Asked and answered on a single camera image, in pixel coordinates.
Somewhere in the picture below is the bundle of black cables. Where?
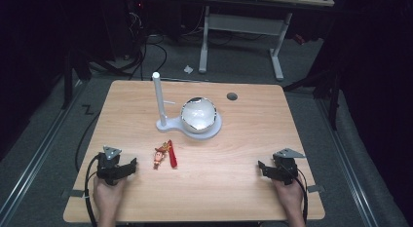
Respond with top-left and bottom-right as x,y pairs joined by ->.
127,7 -> 169,81

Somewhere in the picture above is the person's right hand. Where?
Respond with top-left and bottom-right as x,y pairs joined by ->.
271,177 -> 305,216

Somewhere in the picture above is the black stand leg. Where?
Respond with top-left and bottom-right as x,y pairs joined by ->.
282,66 -> 346,132
60,51 -> 94,110

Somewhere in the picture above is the white hook stand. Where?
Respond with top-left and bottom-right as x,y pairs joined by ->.
151,71 -> 224,141

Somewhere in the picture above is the desk with white frame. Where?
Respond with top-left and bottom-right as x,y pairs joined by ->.
197,0 -> 336,83

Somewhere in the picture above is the doll keychain with red strap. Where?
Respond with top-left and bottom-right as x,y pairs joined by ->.
152,139 -> 179,170

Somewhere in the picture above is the white shiny round bowl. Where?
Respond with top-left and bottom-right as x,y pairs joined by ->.
179,96 -> 218,134

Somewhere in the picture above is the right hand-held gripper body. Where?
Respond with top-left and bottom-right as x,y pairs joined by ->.
270,147 -> 307,186

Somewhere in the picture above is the grey tape piece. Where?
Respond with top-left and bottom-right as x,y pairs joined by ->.
60,188 -> 86,199
306,184 -> 326,194

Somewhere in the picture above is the person's left hand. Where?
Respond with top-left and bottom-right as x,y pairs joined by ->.
93,175 -> 129,215

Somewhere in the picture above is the black floor cable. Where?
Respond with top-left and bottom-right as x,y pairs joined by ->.
74,110 -> 102,173

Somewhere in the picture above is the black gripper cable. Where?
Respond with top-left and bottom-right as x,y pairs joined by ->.
293,168 -> 309,225
84,154 -> 100,227

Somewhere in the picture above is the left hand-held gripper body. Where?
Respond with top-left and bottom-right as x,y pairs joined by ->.
95,145 -> 131,187

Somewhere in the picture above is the metal floor rail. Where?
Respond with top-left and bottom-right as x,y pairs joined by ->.
315,95 -> 380,227
0,80 -> 90,223

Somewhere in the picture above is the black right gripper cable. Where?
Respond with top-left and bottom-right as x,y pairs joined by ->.
293,168 -> 309,225

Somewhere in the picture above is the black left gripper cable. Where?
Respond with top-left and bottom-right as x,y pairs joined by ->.
84,154 -> 100,227

